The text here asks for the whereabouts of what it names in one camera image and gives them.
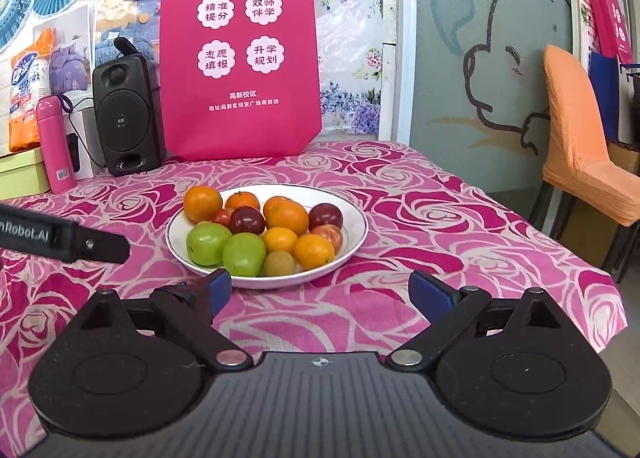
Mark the white ceramic plate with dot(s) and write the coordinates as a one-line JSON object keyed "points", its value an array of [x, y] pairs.
{"points": [[355, 230]]}

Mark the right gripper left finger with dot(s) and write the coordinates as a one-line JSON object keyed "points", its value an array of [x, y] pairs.
{"points": [[187, 311]]}

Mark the small mandarin behind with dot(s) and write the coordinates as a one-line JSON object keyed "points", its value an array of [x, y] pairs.
{"points": [[271, 203]]}

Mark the large orange on plate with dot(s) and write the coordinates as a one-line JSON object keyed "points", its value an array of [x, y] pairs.
{"points": [[287, 214]]}

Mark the hanging pink bag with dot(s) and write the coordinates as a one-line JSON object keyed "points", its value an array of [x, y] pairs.
{"points": [[613, 36]]}

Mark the green apple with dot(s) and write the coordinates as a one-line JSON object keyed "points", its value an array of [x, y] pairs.
{"points": [[205, 243], [244, 254]]}

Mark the small red apple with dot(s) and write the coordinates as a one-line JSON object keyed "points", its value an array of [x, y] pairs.
{"points": [[223, 217]]}

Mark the blue bag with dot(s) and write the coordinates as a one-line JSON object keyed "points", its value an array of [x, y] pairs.
{"points": [[603, 75]]}

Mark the small orange kumquat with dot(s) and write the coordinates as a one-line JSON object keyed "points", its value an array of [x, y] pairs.
{"points": [[313, 251]]}

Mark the white box behind bottle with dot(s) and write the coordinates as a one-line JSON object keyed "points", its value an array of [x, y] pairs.
{"points": [[82, 136]]}

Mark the black speaker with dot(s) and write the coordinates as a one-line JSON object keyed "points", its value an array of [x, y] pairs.
{"points": [[126, 103]]}

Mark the orange chair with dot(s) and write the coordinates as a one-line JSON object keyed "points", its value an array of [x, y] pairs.
{"points": [[578, 162]]}

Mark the dark red apple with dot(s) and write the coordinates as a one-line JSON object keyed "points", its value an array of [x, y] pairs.
{"points": [[247, 220]]}

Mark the brown longan fruit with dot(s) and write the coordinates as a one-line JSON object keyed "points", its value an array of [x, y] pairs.
{"points": [[279, 264]]}

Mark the pink thermos bottle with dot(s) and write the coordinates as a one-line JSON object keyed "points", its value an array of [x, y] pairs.
{"points": [[53, 143]]}

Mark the mandarin with green stem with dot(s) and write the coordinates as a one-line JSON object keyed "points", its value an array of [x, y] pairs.
{"points": [[242, 199]]}

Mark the small yellow orange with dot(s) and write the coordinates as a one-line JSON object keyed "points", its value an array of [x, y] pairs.
{"points": [[280, 239]]}

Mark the red orange apple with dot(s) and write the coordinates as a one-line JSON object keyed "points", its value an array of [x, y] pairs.
{"points": [[332, 234]]}

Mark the pink tote bag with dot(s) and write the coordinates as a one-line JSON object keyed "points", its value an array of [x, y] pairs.
{"points": [[238, 78]]}

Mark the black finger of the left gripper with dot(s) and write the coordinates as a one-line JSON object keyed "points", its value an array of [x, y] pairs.
{"points": [[100, 246]]}

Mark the orange white snack bag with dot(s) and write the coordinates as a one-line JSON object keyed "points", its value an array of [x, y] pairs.
{"points": [[30, 82]]}

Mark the large orange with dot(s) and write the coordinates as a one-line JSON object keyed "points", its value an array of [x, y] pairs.
{"points": [[200, 203], [287, 214]]}

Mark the light green box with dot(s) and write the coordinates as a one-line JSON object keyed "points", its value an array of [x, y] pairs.
{"points": [[23, 174]]}

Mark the dark red plum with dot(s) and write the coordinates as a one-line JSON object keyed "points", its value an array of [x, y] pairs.
{"points": [[325, 214]]}

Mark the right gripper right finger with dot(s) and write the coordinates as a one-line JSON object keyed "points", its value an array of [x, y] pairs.
{"points": [[452, 314]]}

